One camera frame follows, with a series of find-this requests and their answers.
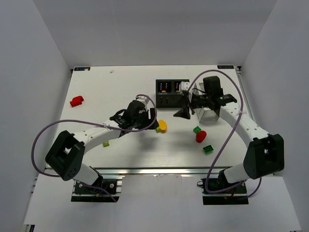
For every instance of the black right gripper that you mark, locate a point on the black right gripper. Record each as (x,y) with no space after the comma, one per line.
(189,104)

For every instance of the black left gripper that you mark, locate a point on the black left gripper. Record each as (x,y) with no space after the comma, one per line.
(149,118)

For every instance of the orange rounded lego brick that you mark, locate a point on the orange rounded lego brick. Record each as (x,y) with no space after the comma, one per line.
(162,124)

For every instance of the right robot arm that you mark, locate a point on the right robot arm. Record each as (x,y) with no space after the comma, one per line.
(265,151)

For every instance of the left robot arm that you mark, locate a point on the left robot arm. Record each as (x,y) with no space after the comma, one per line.
(66,154)

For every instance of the black two-slot container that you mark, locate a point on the black two-slot container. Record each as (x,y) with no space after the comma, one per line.
(170,99)

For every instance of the white two-slot container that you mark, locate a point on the white two-slot container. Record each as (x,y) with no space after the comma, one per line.
(205,115)

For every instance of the dark green lego near red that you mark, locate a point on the dark green lego near red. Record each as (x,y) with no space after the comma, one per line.
(197,129)

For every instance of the red round lego right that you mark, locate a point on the red round lego right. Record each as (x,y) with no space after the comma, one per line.
(200,136)

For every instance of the lime studded square lego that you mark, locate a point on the lime studded square lego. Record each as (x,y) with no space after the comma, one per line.
(106,144)

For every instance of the blue table label right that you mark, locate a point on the blue table label right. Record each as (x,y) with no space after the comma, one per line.
(224,67)

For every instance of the blue table label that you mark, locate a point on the blue table label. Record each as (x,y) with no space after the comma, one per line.
(224,67)
(81,69)

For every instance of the dark green lego front right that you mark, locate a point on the dark green lego front right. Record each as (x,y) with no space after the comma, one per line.
(208,149)

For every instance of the red arch lego brick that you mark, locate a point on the red arch lego brick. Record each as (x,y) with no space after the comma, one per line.
(78,100)

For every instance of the blue table label left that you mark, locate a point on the blue table label left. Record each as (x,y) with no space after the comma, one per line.
(81,69)

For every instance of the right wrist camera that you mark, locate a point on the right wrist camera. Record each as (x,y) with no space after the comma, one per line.
(184,86)

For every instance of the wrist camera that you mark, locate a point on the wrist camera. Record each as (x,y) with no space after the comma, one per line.
(184,86)
(143,99)

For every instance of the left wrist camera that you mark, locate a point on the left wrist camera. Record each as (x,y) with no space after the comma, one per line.
(143,99)

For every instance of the aluminium table front rail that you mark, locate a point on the aluminium table front rail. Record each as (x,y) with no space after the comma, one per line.
(152,171)

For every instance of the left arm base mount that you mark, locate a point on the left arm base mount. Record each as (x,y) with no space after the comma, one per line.
(106,191)

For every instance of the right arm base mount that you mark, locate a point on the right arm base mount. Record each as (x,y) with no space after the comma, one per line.
(236,196)

